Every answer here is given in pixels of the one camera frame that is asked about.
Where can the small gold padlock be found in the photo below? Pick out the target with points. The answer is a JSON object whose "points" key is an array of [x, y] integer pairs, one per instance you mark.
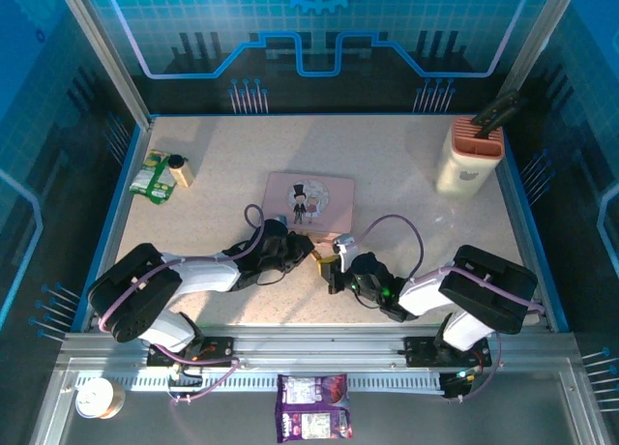
{"points": [[317, 255]]}

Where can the pink tin box with couple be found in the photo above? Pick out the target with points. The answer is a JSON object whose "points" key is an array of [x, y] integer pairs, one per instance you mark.
{"points": [[314, 198]]}

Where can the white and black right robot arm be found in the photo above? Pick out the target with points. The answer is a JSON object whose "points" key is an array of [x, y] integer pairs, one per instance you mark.
{"points": [[474, 290]]}

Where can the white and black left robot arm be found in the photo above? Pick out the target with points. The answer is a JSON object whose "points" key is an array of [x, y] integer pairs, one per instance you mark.
{"points": [[193, 275]]}

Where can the small bottle with black cap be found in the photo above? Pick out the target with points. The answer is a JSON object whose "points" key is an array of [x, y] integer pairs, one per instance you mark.
{"points": [[181, 171]]}

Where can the purple snack packet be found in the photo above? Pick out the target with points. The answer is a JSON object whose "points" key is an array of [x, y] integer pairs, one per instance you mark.
{"points": [[312, 411]]}

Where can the green snack packet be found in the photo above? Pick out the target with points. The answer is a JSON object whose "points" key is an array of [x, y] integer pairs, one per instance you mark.
{"points": [[152, 181]]}

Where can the cream and pink knife block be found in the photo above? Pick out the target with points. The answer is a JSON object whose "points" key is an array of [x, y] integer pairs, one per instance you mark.
{"points": [[466, 164]]}

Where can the blue printed backdrop panel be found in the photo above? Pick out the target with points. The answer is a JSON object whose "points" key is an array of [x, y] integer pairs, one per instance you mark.
{"points": [[309, 38]]}

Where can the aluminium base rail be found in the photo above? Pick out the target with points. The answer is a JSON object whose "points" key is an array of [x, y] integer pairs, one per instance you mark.
{"points": [[319, 346]]}

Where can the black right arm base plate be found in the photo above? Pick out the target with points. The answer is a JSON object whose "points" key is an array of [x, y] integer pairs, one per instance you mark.
{"points": [[421, 350]]}

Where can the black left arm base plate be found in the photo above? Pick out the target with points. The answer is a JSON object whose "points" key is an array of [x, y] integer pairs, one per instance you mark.
{"points": [[217, 348]]}

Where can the aluminium frame post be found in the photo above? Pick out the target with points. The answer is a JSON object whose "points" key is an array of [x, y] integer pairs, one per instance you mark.
{"points": [[539, 38], [104, 53]]}

